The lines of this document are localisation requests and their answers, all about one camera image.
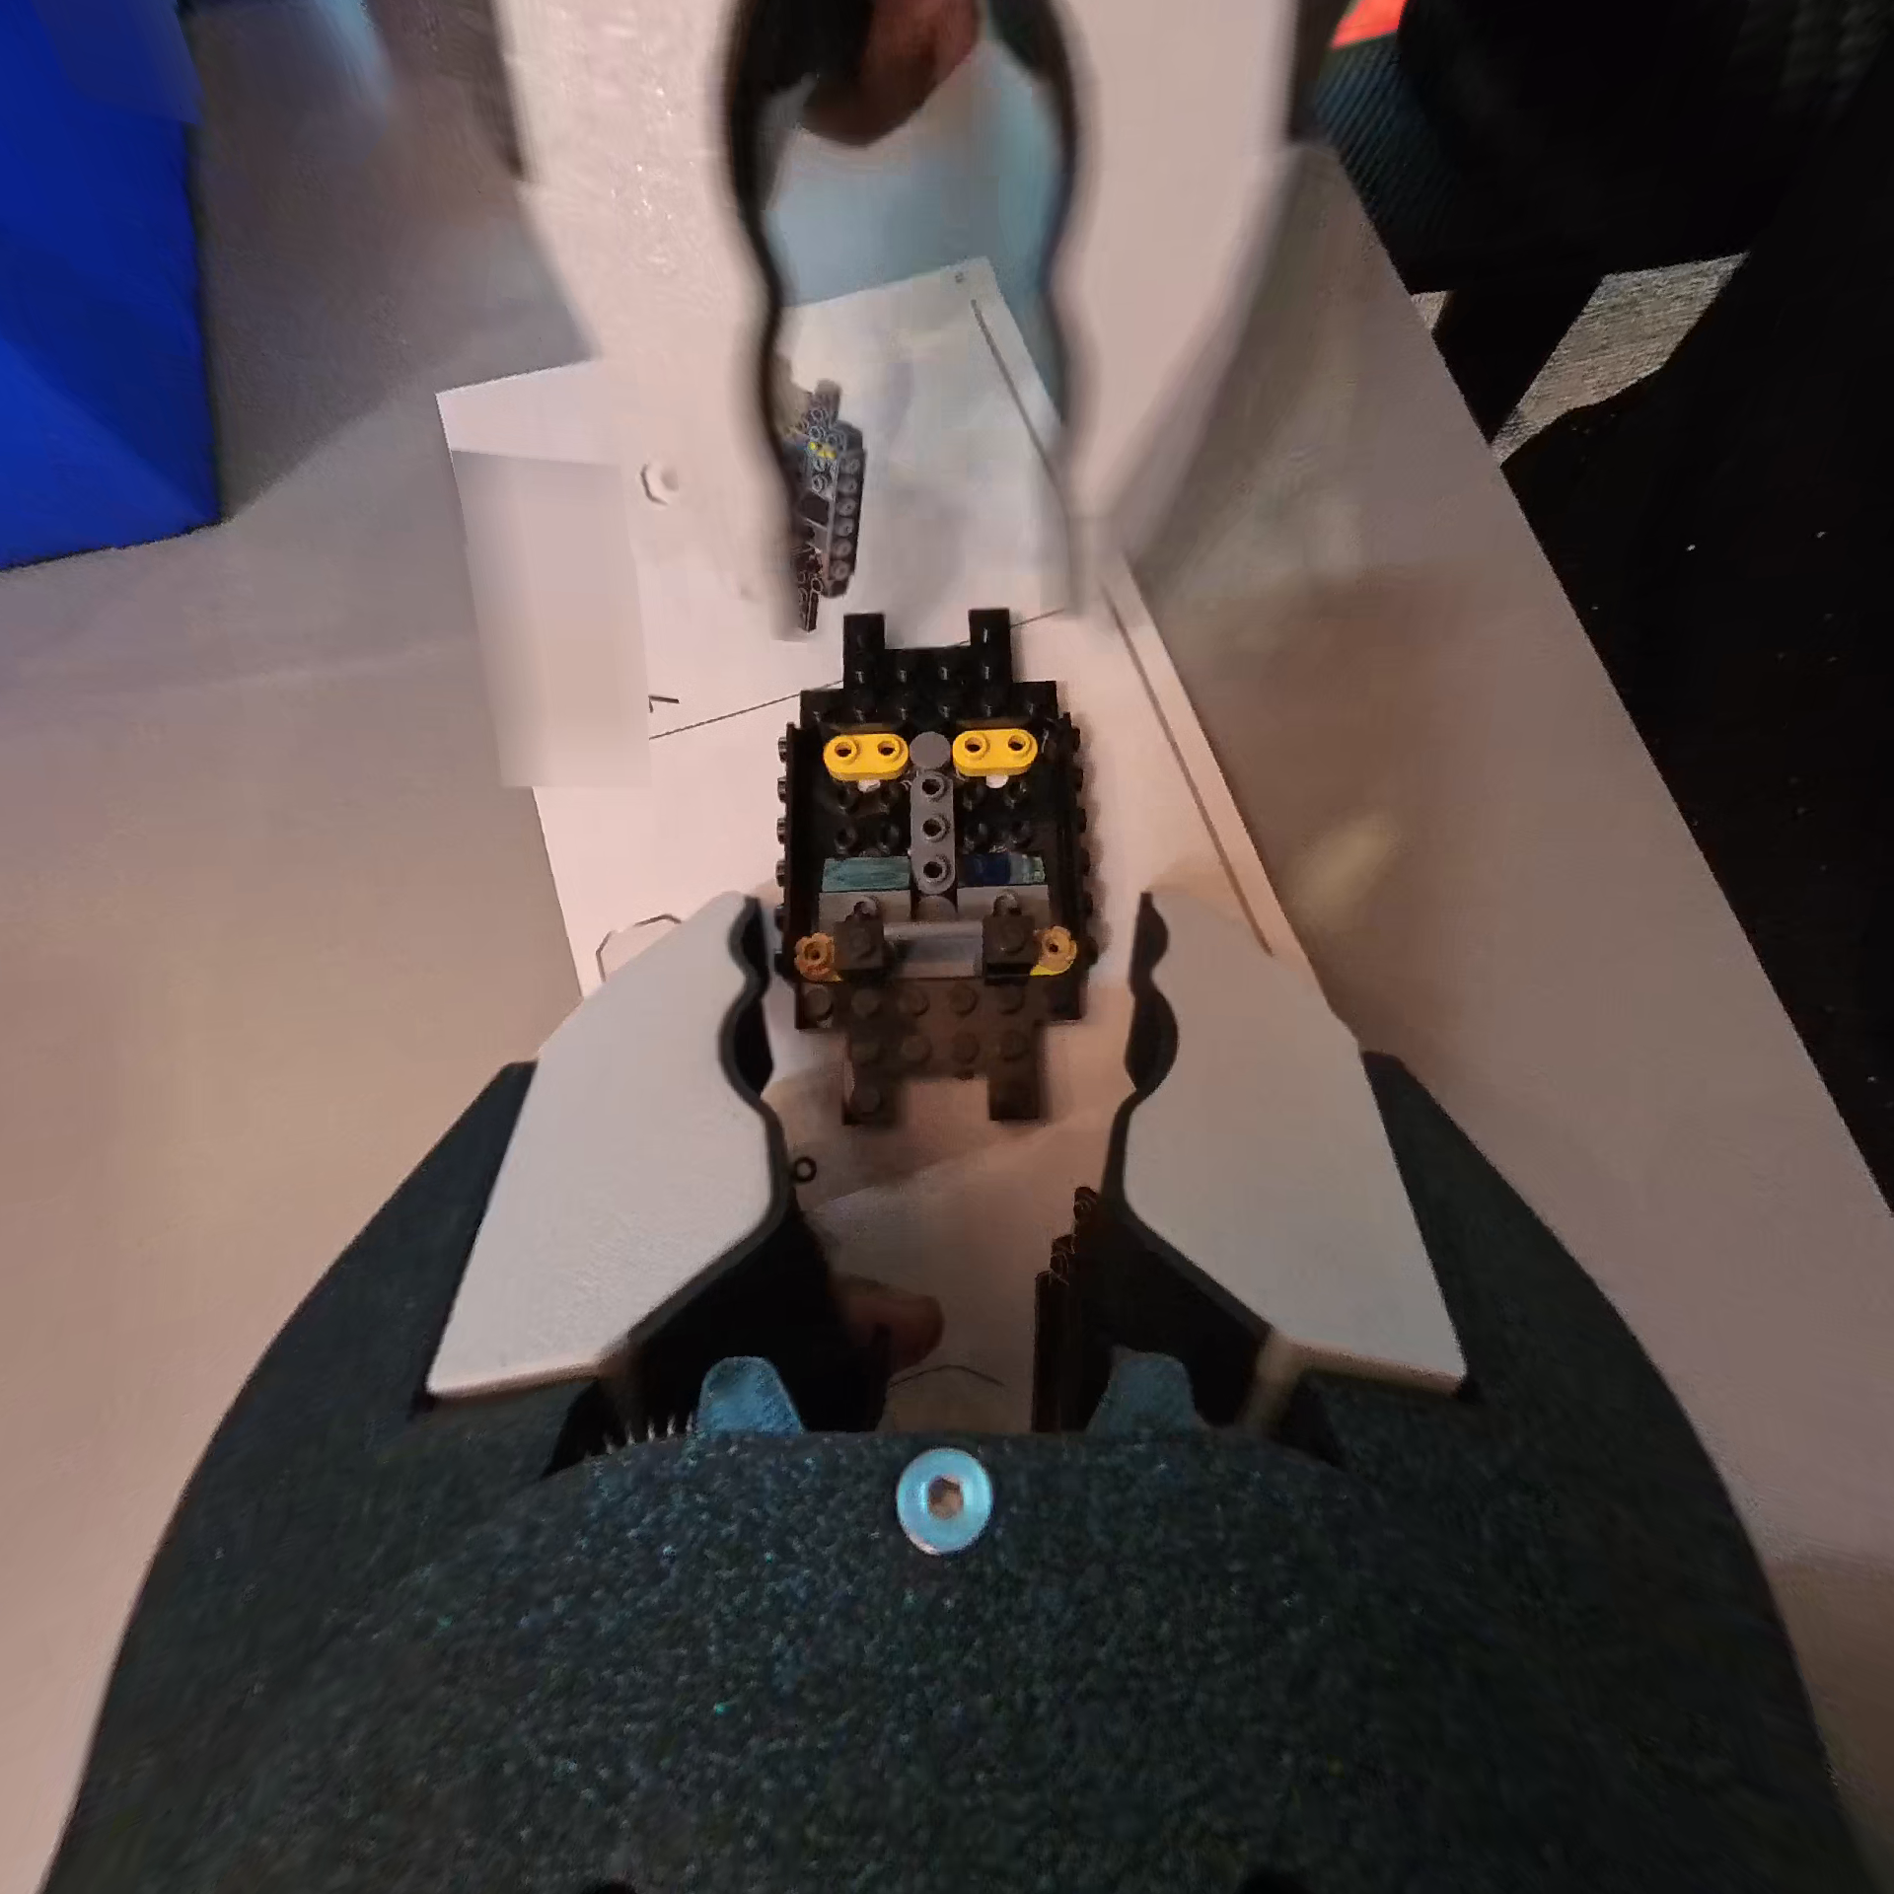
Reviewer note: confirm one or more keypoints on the black lego model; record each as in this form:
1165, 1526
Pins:
948, 1022

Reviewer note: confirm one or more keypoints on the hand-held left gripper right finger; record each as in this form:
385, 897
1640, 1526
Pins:
1272, 1170

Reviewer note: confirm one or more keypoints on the blue box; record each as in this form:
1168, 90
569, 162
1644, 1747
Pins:
91, 267

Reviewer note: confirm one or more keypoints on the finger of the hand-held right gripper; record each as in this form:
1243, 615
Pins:
1171, 192
636, 162

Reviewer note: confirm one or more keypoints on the black mesh office chair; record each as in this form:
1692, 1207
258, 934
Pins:
1628, 118

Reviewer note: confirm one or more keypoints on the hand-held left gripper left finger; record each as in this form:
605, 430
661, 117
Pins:
623, 1154

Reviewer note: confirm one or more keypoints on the person's left hand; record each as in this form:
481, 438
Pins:
894, 1320

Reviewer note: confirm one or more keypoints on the white lego instruction sheet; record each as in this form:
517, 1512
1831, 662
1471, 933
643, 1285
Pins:
948, 444

